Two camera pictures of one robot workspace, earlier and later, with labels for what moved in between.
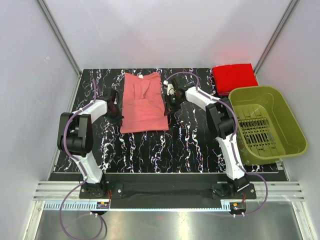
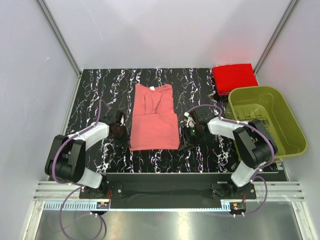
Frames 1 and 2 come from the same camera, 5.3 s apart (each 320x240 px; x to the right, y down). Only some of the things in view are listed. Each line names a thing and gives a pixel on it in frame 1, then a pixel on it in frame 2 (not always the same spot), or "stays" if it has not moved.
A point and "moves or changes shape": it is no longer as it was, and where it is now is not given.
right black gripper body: (173, 102) to (191, 136)
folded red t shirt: (229, 76) stays
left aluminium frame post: (60, 36) stays
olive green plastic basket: (268, 130) stays
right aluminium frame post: (287, 12) stays
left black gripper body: (115, 116) to (121, 138)
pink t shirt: (143, 106) moves or changes shape
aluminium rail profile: (278, 191) stays
